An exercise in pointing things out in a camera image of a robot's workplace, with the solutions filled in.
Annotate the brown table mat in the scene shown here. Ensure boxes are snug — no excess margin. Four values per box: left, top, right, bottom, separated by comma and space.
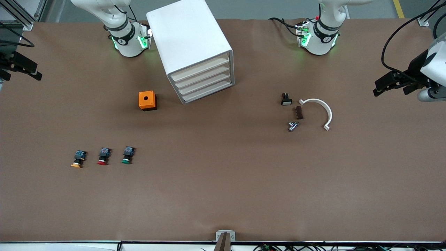
0, 18, 446, 243

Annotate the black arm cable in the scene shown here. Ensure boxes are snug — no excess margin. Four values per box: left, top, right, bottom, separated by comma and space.
0, 21, 35, 47
381, 0, 446, 84

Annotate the orange box with hole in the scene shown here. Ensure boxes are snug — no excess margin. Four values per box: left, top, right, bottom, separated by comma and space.
139, 91, 157, 112

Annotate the brown wooden stick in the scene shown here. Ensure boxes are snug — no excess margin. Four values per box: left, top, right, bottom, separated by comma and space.
213, 233, 232, 251

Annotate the grey metal bracket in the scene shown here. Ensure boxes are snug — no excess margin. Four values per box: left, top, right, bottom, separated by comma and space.
216, 230, 236, 242

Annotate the red push button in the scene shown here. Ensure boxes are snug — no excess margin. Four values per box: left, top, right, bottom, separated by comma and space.
97, 147, 112, 166

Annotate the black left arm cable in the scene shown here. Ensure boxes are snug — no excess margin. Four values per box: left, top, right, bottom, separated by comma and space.
381, 0, 446, 84

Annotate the black base cable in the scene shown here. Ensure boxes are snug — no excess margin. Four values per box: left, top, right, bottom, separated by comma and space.
268, 17, 301, 37

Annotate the green push button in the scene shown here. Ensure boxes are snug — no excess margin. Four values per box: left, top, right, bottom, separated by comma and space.
121, 146, 136, 165

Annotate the yellow push button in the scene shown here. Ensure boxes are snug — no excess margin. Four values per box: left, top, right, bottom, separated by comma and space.
71, 150, 87, 169

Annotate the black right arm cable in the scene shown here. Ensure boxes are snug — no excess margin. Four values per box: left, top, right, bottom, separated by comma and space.
0, 21, 35, 47

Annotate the white curved plastic arc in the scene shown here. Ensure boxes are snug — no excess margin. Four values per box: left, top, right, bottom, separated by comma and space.
299, 98, 333, 131

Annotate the aluminium frame profile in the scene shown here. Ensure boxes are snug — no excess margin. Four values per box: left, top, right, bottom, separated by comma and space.
0, 0, 34, 31
417, 0, 446, 27

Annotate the black cable bundle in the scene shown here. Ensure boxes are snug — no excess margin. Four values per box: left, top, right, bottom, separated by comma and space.
254, 242, 446, 251

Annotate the yellow floor tape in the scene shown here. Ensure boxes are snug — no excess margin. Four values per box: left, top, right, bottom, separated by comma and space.
393, 0, 406, 19

